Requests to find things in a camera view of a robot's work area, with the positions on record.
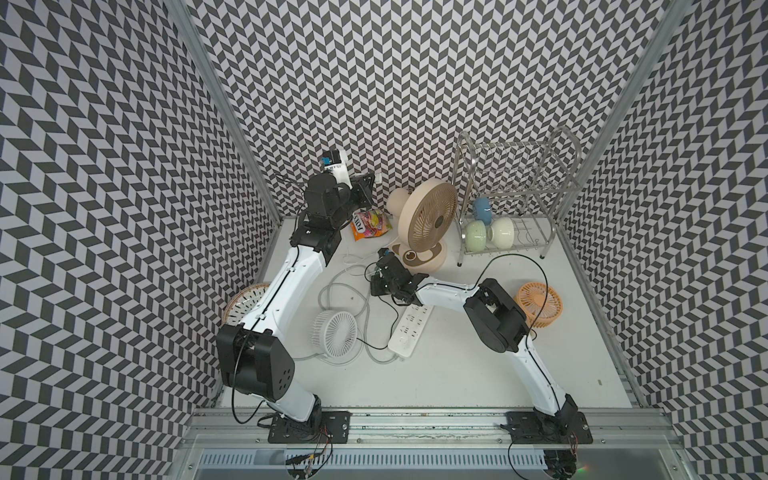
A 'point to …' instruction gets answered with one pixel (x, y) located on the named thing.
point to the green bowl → (475, 236)
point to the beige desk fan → (426, 214)
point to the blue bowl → (482, 209)
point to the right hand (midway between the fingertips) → (372, 283)
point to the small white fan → (335, 336)
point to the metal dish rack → (509, 195)
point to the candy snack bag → (368, 224)
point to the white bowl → (502, 233)
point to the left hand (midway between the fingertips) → (373, 176)
